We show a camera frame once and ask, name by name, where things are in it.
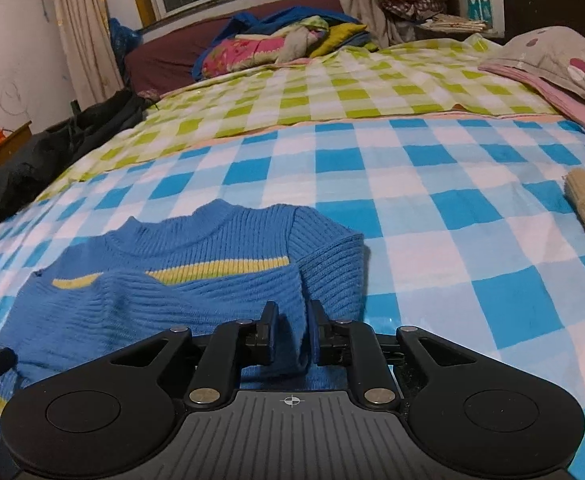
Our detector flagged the maroon headboard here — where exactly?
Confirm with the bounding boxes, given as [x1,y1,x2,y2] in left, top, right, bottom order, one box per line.
[124,0,346,96]

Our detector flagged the green white checked bed sheet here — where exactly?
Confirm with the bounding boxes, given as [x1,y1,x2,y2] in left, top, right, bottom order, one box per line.
[52,32,563,186]

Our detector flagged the cream curtain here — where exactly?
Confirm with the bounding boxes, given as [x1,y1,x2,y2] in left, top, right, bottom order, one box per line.
[47,0,126,106]

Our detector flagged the wooden desk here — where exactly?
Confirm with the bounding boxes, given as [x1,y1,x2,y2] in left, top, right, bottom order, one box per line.
[0,120,33,181]

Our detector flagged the blue white checked bed sheet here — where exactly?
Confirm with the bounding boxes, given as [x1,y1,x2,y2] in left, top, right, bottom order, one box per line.
[0,112,585,480]

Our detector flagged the pink folded blanket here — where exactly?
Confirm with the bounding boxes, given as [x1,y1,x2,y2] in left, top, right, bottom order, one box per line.
[477,62,585,148]

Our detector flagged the black clothes pile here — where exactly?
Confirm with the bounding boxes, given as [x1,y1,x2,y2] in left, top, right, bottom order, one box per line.
[0,89,153,246]

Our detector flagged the olive yellow cloth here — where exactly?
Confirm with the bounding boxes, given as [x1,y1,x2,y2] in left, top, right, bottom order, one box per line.
[310,22,368,58]

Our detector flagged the colourful bedding pile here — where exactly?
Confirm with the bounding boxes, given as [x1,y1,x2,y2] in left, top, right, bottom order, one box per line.
[192,6,346,81]

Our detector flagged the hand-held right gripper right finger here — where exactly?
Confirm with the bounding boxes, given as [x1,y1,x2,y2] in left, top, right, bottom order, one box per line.
[309,300,488,407]

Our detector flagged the pink floral quilt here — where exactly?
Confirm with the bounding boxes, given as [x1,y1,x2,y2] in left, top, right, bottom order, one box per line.
[202,25,331,78]

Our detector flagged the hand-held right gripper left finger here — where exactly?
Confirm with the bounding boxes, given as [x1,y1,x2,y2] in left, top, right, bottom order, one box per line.
[97,301,280,408]

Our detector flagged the grey pillow with red dots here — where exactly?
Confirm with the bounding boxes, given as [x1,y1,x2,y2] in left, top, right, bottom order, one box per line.
[493,27,585,111]

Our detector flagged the stack of papers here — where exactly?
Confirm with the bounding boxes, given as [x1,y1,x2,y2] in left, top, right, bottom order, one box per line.
[420,14,488,36]

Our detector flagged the blue knit sweater yellow stripes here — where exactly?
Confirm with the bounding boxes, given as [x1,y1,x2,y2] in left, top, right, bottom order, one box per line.
[0,199,366,418]

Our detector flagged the blue plastic bag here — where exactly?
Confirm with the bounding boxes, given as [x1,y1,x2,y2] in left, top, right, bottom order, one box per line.
[108,17,143,78]

